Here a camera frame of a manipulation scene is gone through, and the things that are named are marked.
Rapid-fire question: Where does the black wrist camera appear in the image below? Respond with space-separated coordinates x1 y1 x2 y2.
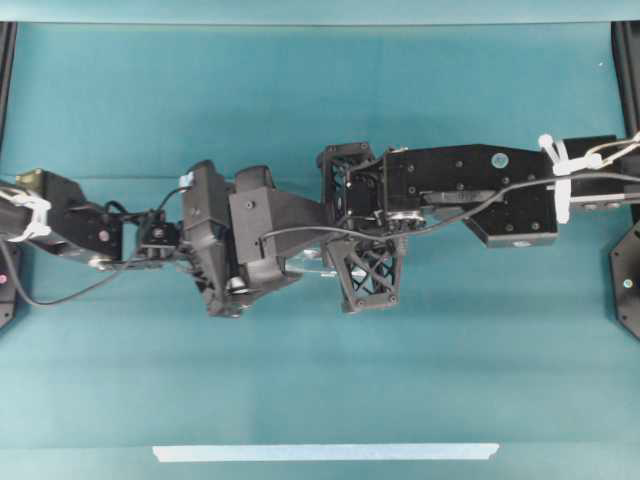
229 166 327 264
227 257 303 309

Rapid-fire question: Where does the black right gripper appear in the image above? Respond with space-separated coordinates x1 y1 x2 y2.
316 142 425 313

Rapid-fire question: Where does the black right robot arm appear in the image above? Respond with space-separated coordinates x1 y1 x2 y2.
317 135 639 313

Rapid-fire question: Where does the light blue tape strip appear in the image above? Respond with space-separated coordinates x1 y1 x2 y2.
151 443 500 463

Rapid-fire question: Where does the teal table cloth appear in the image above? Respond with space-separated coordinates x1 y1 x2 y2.
1 23 639 479

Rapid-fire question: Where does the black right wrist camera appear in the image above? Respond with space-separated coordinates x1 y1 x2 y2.
229 166 327 264

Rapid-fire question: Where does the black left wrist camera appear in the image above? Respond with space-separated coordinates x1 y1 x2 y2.
227 257 303 309

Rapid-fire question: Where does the black left camera cable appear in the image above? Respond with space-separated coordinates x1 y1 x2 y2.
0 184 194 307

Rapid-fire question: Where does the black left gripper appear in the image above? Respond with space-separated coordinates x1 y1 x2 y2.
181 160 238 317

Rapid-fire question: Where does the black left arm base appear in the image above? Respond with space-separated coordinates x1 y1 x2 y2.
1 21 18 329

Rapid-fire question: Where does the silver zip bag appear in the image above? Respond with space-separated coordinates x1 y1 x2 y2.
276 248 338 279

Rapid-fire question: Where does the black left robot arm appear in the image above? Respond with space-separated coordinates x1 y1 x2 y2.
1 160 242 317

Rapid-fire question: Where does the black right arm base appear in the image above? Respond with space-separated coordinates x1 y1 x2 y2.
609 20 639 340

